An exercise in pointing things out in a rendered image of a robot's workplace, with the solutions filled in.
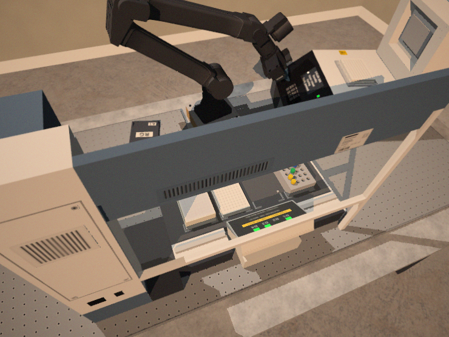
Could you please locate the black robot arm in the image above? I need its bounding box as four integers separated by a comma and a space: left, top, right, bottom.
106, 0, 293, 124

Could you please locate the beige benchtop instrument with black keypad panel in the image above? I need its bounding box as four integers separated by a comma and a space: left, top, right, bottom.
270, 0, 449, 108

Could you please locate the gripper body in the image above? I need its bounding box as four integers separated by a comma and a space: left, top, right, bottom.
262, 45, 292, 79

